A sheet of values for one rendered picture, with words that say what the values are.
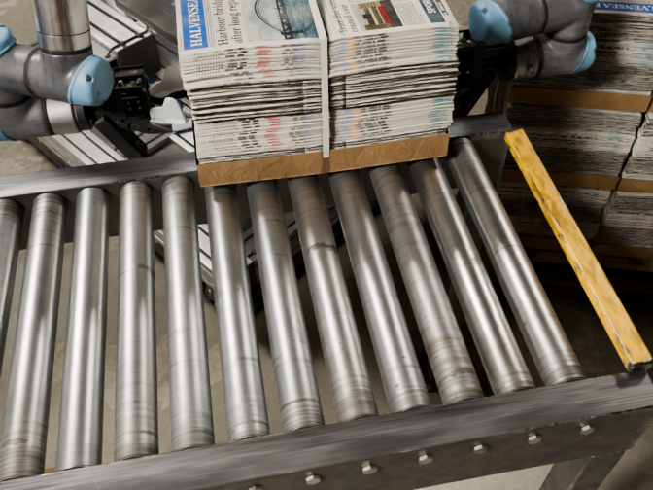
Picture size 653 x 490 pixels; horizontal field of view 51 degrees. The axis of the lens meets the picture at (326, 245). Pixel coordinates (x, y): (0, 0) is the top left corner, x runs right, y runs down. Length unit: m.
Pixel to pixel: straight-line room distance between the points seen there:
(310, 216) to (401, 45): 0.27
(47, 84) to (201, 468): 0.61
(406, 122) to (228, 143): 0.26
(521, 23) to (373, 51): 0.34
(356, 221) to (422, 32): 0.27
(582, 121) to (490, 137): 0.47
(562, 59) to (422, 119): 0.37
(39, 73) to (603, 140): 1.15
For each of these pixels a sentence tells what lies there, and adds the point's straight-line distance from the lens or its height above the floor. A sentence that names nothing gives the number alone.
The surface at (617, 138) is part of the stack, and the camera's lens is 1.65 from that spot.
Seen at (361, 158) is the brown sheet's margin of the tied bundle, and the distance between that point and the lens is 1.04.
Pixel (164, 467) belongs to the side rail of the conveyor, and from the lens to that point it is 0.81.
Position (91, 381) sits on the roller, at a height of 0.79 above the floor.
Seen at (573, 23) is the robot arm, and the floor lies 0.89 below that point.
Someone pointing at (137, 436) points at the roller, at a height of 0.80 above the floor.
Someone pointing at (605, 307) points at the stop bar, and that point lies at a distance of 0.93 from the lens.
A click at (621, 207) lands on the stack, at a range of 1.80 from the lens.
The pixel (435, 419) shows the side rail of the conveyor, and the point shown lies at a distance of 0.82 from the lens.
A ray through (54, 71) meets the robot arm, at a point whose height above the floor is 0.94.
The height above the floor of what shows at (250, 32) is 1.03.
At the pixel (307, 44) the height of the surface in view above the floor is 1.03.
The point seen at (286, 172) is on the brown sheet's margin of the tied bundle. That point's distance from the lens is 1.03.
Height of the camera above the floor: 1.53
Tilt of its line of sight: 49 degrees down
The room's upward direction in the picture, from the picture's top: 1 degrees counter-clockwise
